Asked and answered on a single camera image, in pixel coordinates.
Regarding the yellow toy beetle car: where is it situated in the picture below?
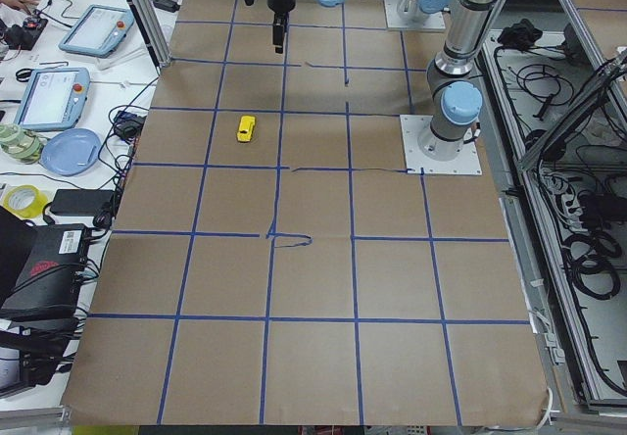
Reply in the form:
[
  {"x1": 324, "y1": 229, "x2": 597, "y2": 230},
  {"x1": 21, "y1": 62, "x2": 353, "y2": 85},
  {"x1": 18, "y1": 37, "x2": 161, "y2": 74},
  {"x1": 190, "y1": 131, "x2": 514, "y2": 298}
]
[{"x1": 236, "y1": 115, "x2": 257, "y2": 143}]

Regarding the person hand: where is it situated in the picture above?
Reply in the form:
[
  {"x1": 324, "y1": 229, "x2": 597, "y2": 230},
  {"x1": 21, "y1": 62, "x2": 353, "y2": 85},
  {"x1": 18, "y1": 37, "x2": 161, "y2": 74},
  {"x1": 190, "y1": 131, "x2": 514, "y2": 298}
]
[{"x1": 0, "y1": 0, "x2": 39, "y2": 14}]

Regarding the far blue teach pendant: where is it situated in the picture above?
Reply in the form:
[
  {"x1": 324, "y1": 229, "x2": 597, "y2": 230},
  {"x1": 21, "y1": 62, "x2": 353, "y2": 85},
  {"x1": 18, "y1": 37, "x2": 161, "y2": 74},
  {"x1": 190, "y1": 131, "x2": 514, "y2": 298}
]
[{"x1": 58, "y1": 5, "x2": 135, "y2": 58}]

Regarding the blue teach pendant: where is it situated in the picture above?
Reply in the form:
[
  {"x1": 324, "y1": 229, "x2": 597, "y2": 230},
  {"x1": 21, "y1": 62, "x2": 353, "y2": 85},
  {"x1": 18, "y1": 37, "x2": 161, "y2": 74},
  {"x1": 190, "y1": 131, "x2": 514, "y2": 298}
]
[
  {"x1": 14, "y1": 68, "x2": 91, "y2": 132},
  {"x1": 58, "y1": 5, "x2": 135, "y2": 58}
]

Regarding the near blue teach pendant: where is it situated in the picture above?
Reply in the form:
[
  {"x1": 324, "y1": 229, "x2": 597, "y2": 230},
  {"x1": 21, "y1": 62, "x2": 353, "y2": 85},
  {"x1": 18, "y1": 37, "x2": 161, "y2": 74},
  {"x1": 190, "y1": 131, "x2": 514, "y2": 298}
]
[{"x1": 14, "y1": 68, "x2": 91, "y2": 132}]

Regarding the light blue plate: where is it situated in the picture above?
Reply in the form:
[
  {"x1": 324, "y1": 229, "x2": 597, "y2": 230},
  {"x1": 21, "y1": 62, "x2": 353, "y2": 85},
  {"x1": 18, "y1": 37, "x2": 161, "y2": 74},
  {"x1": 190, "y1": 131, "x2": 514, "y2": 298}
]
[{"x1": 40, "y1": 128, "x2": 102, "y2": 176}]

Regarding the black power adapter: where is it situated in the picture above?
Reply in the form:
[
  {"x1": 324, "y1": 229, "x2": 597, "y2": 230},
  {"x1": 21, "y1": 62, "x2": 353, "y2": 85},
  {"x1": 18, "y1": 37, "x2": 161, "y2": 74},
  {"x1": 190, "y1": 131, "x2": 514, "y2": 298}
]
[{"x1": 49, "y1": 189, "x2": 114, "y2": 217}]

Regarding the green tape rolls stack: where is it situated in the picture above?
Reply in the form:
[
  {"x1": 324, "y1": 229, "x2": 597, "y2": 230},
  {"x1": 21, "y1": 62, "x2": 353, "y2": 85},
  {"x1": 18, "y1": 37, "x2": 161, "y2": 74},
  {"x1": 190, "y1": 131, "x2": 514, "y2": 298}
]
[{"x1": 0, "y1": 123, "x2": 47, "y2": 165}]

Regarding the yellow tape roll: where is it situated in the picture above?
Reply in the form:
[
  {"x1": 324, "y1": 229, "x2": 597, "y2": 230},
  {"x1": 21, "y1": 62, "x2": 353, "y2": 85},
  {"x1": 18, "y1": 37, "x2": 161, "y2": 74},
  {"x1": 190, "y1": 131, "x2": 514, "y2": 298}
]
[{"x1": 3, "y1": 185, "x2": 48, "y2": 219}]

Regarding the black computer box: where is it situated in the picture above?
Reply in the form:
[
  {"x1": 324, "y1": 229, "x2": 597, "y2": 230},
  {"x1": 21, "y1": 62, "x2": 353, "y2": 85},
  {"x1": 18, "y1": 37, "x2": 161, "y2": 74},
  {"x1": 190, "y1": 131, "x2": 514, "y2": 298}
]
[{"x1": 1, "y1": 223, "x2": 91, "y2": 322}]

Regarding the aluminium frame post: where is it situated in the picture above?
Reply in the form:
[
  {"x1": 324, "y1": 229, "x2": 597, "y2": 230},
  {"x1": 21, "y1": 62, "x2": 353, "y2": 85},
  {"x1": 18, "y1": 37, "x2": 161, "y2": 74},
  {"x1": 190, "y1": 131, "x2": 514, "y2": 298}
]
[{"x1": 126, "y1": 0, "x2": 171, "y2": 69}]

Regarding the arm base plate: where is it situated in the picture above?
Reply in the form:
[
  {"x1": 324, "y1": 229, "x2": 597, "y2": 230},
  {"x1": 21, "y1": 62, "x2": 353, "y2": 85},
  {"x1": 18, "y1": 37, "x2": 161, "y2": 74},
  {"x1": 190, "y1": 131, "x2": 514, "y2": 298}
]
[
  {"x1": 384, "y1": 0, "x2": 446, "y2": 33},
  {"x1": 400, "y1": 115, "x2": 482, "y2": 175}
]

